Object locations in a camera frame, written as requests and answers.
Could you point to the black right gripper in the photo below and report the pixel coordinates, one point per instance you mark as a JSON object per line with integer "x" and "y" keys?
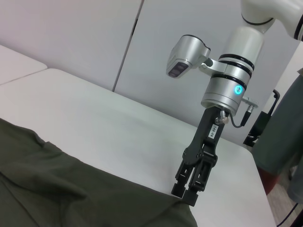
{"x": 206, "y": 134}

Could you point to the dark green FREE t-shirt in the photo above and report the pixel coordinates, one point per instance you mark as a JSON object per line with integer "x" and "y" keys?
{"x": 71, "y": 189}

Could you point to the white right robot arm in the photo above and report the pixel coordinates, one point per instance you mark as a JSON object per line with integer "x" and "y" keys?
{"x": 239, "y": 61}

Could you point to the black office chair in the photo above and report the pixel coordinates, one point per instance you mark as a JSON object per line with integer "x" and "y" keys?
{"x": 260, "y": 127}

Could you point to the person in grey shorts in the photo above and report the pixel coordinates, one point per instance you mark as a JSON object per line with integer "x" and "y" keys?
{"x": 279, "y": 142}

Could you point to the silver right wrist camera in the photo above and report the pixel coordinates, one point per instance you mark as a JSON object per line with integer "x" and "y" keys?
{"x": 184, "y": 56}

